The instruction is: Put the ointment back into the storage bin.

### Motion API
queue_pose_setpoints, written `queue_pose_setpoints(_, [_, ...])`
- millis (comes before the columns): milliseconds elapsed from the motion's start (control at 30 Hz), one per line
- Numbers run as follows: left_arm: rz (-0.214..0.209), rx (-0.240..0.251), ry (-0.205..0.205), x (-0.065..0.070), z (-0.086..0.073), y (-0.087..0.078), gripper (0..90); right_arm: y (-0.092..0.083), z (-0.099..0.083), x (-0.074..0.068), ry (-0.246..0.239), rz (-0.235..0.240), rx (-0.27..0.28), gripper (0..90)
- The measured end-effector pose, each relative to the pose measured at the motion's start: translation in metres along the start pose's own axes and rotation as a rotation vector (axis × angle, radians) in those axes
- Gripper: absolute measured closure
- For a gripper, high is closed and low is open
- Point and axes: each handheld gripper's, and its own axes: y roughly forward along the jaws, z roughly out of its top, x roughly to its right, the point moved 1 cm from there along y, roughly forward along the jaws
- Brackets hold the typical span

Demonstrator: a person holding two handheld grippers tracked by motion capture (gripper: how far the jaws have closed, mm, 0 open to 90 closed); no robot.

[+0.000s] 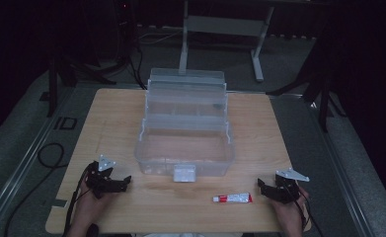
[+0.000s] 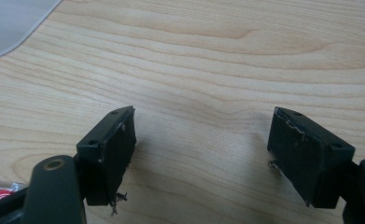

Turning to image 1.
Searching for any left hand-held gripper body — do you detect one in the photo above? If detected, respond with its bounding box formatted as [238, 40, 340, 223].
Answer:
[84, 154, 119, 199]

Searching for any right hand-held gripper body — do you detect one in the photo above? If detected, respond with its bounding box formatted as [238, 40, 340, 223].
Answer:
[267, 167, 311, 205]

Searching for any red and white tube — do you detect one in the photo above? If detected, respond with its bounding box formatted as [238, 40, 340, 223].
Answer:
[212, 192, 254, 204]

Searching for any clear plastic storage box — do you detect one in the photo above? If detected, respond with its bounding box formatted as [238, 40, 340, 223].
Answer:
[133, 67, 237, 184]

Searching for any black tripod stand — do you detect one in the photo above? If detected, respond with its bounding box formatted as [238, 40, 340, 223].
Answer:
[45, 33, 139, 119]
[266, 33, 347, 133]

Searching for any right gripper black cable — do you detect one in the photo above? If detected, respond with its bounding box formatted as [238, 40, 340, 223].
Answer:
[287, 184, 325, 237]

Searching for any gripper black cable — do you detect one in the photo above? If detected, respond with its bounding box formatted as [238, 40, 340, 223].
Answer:
[287, 184, 325, 237]
[62, 162, 98, 237]

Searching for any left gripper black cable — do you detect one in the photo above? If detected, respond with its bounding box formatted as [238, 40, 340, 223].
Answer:
[62, 162, 98, 237]

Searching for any black floor cable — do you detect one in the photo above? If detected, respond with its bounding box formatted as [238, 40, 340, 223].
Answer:
[3, 141, 69, 237]

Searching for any grey metal table frame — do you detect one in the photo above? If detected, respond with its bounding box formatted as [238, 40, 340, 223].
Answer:
[178, 0, 276, 83]

